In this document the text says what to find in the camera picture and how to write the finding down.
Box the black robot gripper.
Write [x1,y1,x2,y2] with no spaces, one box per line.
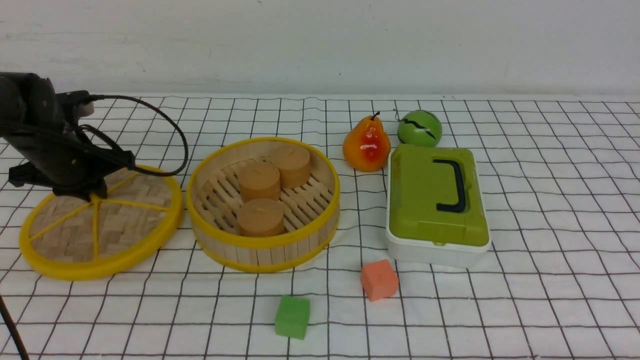
[7,121,108,202]

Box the yellow woven steamer lid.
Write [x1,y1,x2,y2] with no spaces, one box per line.
[19,169,185,281]

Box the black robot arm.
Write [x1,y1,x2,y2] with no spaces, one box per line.
[1,72,108,202]

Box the yellow bamboo steamer basket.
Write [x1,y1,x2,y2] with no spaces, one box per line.
[186,137,341,273]

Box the middle brown wooden cylinder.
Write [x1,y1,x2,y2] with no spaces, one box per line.
[237,161,281,203]

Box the brown wooden cylinder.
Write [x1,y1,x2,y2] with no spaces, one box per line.
[237,198,285,238]
[270,143,311,189]
[237,161,281,203]

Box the front brown wooden cylinder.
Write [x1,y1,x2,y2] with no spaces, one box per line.
[237,198,285,238]

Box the white grid tablecloth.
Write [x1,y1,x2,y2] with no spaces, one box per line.
[0,95,640,360]

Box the back brown wooden cylinder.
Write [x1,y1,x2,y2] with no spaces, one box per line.
[270,143,311,189]

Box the green foam cube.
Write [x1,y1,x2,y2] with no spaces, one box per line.
[274,295,311,340]

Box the orange red toy pear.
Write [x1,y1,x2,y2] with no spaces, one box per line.
[342,111,391,173]

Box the orange foam cube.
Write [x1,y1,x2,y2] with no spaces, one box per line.
[359,259,399,302]

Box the green toy watermelon ball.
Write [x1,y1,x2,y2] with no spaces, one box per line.
[397,109,442,148]

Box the green lidded white box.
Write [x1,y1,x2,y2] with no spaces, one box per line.
[386,144,492,269]

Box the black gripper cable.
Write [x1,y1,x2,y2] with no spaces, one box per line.
[50,93,190,178]

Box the dark cable at corner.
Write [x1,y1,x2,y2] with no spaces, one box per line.
[0,294,31,360]

